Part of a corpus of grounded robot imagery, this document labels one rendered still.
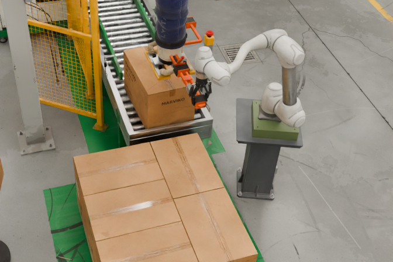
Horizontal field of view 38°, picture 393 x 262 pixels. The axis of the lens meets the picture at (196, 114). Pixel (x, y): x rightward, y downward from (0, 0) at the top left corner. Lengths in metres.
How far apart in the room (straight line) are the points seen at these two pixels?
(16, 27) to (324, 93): 3.19
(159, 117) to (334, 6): 3.78
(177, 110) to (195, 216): 0.92
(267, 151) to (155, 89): 1.01
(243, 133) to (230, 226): 0.75
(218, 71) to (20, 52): 1.83
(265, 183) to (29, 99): 2.09
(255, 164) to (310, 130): 1.12
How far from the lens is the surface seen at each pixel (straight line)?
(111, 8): 6.04
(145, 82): 4.38
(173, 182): 4.20
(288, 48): 3.69
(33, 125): 5.14
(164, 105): 4.40
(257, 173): 4.71
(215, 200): 4.11
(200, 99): 3.73
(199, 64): 3.50
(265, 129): 4.27
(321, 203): 5.00
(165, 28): 3.98
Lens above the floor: 3.69
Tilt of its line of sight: 42 degrees down
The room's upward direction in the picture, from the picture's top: 5 degrees clockwise
